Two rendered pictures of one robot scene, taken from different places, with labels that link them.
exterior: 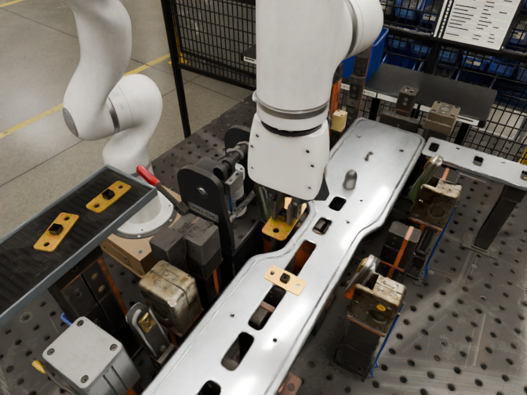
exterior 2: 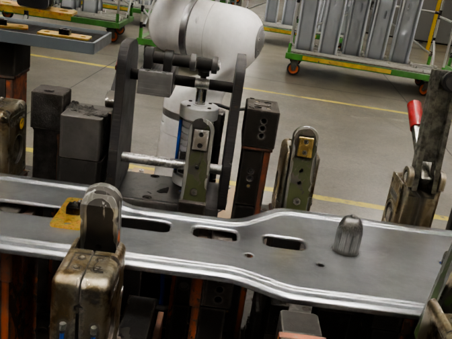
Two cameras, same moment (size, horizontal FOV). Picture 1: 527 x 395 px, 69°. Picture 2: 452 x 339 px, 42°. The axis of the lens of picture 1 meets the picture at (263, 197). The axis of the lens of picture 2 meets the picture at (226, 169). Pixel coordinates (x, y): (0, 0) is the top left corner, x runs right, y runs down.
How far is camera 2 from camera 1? 0.81 m
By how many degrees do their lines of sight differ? 53
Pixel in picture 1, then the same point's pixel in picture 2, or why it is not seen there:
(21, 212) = not seen: hidden behind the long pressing
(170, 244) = (42, 91)
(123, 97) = (206, 13)
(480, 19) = not seen: outside the picture
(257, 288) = (46, 197)
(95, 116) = (161, 9)
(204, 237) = (77, 115)
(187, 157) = not seen: hidden behind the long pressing
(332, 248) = (171, 246)
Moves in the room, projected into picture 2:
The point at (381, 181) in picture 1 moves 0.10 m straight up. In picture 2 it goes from (403, 283) to (425, 204)
